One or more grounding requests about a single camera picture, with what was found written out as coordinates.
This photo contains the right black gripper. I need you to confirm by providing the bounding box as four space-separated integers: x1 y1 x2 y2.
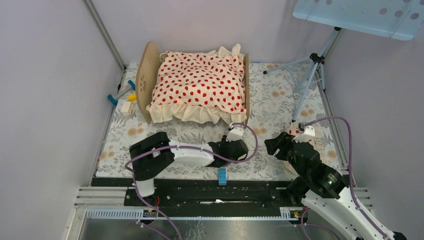
263 131 307 179

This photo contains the large strawberry print cushion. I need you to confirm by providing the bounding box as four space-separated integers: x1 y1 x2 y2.
145 43 249 126

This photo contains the wooden pet bed frame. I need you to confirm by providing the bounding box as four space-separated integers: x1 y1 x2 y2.
135 40 251 126

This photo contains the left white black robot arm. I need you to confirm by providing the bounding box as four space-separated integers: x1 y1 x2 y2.
125 131 249 206

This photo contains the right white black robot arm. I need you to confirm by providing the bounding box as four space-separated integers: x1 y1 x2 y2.
264 132 406 240

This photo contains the blue toy brick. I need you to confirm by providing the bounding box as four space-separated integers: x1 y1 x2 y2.
218 167 227 186

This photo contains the small strawberry print pillow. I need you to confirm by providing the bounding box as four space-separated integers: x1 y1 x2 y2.
283 122 329 176

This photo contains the floral table mat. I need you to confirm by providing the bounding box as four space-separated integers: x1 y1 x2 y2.
95 63 341 181

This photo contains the grey tripod stand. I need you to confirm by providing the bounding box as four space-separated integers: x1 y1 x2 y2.
263 27 342 122

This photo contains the beige wooden toy block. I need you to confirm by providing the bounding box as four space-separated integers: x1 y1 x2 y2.
120 101 133 116

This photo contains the yellow toy block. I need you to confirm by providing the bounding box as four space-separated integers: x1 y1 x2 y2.
127 93 137 102

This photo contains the light blue perforated tray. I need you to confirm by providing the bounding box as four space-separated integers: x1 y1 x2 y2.
293 0 424 41

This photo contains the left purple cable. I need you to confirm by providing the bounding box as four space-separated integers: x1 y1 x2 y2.
124 122 260 240

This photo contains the purple cable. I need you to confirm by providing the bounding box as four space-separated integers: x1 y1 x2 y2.
299 115 393 240
124 122 260 240

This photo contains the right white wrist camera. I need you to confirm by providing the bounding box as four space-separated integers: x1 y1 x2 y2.
292 123 316 143

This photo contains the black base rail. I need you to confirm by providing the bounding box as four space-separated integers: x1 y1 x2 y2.
92 177 306 219

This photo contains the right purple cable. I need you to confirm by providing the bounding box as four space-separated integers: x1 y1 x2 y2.
299 115 393 240

